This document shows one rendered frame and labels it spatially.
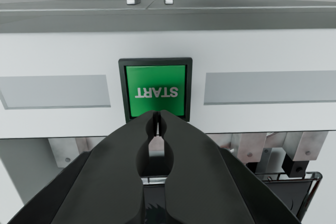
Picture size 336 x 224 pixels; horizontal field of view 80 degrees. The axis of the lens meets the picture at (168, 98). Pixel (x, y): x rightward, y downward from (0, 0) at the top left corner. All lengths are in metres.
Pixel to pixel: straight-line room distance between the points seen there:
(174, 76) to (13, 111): 0.14
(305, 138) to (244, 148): 0.08
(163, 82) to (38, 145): 0.19
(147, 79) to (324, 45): 0.14
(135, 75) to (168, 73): 0.03
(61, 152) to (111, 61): 0.17
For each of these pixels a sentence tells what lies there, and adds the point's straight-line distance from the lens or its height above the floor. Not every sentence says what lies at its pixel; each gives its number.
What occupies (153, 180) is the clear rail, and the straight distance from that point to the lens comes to 0.33.
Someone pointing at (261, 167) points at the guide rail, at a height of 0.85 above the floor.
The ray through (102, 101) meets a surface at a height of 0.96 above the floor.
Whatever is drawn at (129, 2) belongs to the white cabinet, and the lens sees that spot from 0.50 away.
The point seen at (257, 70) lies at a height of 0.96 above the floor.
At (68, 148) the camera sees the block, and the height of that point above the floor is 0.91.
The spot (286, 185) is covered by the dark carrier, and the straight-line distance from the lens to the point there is 0.39.
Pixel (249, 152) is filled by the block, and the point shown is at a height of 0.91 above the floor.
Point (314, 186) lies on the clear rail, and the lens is 0.41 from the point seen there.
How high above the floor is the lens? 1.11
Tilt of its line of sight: 63 degrees down
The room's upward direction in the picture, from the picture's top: 176 degrees clockwise
